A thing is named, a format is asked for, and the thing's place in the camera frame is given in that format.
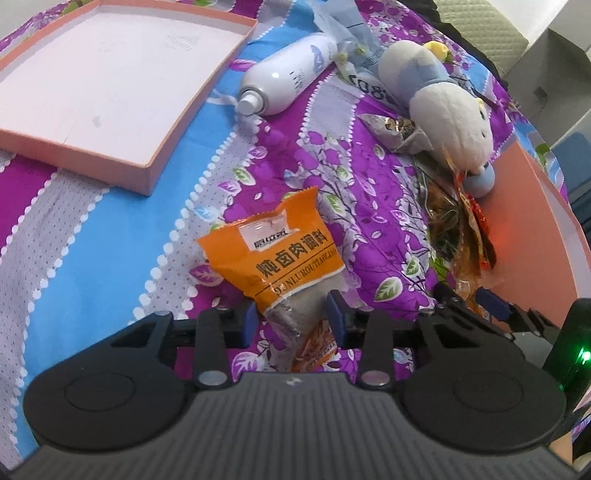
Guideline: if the deep pink cardboard box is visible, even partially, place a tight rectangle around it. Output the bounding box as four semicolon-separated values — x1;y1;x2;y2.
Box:
480;138;591;334

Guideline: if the white and blue plush toy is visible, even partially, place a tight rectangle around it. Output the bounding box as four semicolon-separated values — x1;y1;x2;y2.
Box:
378;40;498;198

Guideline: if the grey silver snack packet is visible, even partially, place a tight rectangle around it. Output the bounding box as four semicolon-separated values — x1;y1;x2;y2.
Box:
359;113;435;154

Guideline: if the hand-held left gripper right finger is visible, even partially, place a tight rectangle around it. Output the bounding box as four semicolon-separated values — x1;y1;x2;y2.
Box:
326;291;513;388

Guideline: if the pale blue plastic bag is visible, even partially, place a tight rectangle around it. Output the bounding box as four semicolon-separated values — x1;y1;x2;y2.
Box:
313;0;403;108

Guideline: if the shallow pink box lid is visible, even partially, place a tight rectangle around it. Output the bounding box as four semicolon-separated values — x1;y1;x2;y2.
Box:
0;0;257;197

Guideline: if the purple floral striped bedsheet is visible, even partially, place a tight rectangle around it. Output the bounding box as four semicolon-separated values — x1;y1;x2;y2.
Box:
0;0;573;464

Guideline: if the red brown snack packet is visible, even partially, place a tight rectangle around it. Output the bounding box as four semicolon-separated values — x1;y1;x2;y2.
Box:
450;171;499;298

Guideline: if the orange seasoning packet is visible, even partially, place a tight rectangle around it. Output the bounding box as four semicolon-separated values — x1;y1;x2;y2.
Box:
196;186;345;370

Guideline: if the small orange snack packet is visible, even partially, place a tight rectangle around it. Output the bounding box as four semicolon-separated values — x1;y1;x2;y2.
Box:
294;320;340;372

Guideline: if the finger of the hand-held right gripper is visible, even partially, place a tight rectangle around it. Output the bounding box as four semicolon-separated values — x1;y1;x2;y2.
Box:
475;286;557;343
433;283;471;317

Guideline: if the white spray bottle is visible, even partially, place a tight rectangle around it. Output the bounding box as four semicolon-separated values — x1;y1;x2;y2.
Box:
236;34;339;116

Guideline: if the brown clear snack packet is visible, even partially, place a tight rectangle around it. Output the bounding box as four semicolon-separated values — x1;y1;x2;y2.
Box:
413;154;462;278

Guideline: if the cream quilted headboard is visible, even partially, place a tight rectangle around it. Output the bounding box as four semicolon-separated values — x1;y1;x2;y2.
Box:
434;0;528;77

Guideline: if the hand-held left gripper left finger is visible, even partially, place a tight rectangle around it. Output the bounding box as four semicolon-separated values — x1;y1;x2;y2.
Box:
111;304;257;389

